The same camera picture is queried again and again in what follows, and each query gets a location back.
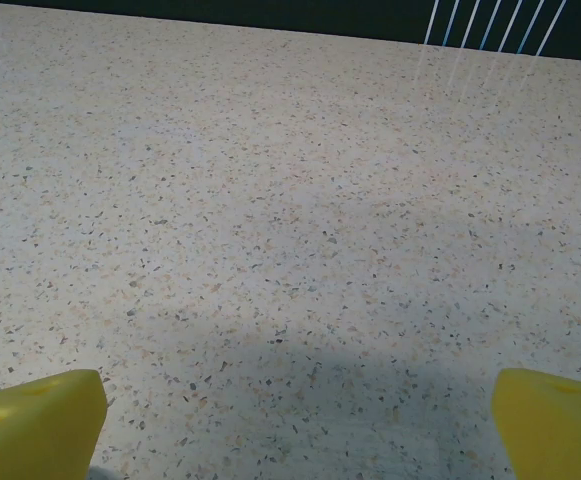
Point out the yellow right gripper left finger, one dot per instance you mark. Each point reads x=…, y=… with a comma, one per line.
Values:
x=30, y=430

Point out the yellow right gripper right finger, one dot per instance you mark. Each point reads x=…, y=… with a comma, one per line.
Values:
x=555, y=430

